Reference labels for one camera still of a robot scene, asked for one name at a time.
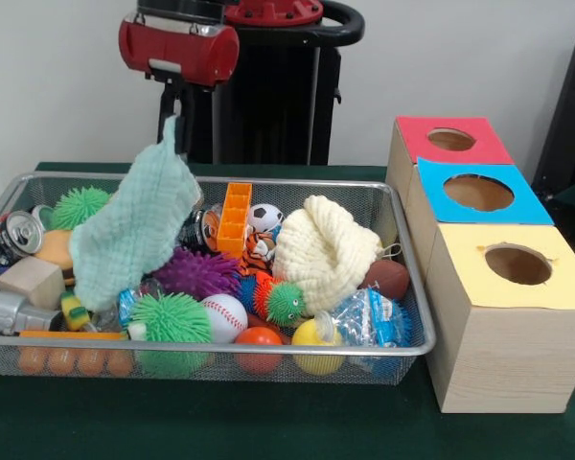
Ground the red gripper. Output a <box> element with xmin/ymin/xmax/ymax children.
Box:
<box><xmin>118</xmin><ymin>18</ymin><xmax>241</xmax><ymax>157</ymax></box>

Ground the mint green cloth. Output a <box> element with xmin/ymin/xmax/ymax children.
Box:
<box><xmin>69</xmin><ymin>114</ymin><xmax>205</xmax><ymax>312</ymax></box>

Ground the wooden box with three holes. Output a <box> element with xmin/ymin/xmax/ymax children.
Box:
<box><xmin>385</xmin><ymin>115</ymin><xmax>575</xmax><ymax>415</ymax></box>

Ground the orange plastic block tray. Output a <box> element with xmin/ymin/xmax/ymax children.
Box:
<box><xmin>215</xmin><ymin>181</ymin><xmax>254</xmax><ymax>254</ymax></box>

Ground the green spiky ball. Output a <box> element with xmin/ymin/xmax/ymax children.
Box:
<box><xmin>128</xmin><ymin>291</ymin><xmax>215</xmax><ymax>344</ymax></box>
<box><xmin>51</xmin><ymin>186</ymin><xmax>112</xmax><ymax>230</ymax></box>

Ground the small soccer ball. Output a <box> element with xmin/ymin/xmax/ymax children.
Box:
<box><xmin>247</xmin><ymin>204</ymin><xmax>287</xmax><ymax>236</ymax></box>

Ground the purple spiky ball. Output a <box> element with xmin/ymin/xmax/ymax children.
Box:
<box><xmin>150</xmin><ymin>246</ymin><xmax>243</xmax><ymax>302</ymax></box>

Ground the cream knitted cloth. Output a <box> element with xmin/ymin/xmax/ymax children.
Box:
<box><xmin>271</xmin><ymin>194</ymin><xmax>387</xmax><ymax>317</ymax></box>

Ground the white baseball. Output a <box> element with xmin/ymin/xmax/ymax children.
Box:
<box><xmin>201</xmin><ymin>292</ymin><xmax>249</xmax><ymax>344</ymax></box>

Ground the brown toy football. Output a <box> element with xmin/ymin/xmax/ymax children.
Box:
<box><xmin>358</xmin><ymin>260</ymin><xmax>411</xmax><ymax>302</ymax></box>

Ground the blue spiky ball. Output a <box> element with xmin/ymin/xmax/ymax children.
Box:
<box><xmin>334</xmin><ymin>291</ymin><xmax>413</xmax><ymax>349</ymax></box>

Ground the black flat panel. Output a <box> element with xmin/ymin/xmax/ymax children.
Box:
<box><xmin>531</xmin><ymin>31</ymin><xmax>575</xmax><ymax>193</ymax></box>

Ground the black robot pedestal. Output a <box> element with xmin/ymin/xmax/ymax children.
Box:
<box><xmin>181</xmin><ymin>0</ymin><xmax>365</xmax><ymax>167</ymax></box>

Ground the silver wire mesh bin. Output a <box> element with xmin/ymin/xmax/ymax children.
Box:
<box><xmin>0</xmin><ymin>171</ymin><xmax>437</xmax><ymax>387</ymax></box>

